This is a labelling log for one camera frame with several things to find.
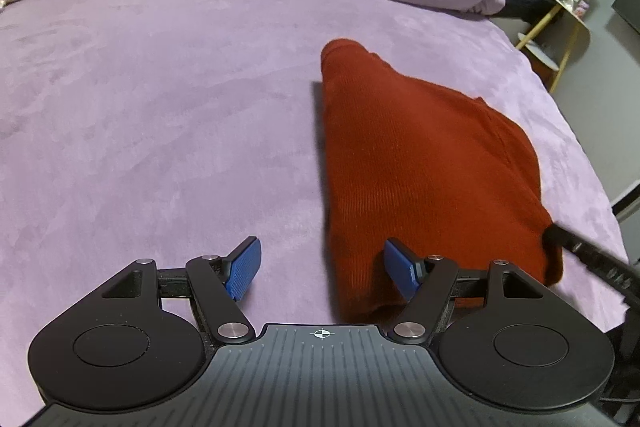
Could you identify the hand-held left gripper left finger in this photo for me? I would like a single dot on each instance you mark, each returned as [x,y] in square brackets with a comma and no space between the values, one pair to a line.
[245,268]

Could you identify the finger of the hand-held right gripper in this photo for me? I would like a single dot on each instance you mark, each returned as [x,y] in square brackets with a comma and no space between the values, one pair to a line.
[595,257]

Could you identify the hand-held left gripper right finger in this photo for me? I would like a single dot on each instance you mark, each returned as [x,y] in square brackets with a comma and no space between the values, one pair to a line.
[400,268]

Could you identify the dark red knit cardigan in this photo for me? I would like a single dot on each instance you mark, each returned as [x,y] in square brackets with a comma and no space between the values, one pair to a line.
[425,167]

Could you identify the purple fleece bed sheet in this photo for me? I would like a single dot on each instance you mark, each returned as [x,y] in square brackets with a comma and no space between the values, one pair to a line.
[160,127]

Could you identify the dark cabinet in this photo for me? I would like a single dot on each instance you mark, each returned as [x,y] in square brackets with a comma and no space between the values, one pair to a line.
[631,2]

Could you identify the gold frame side table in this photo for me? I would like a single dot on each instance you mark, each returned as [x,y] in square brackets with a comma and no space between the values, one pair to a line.
[555,14]

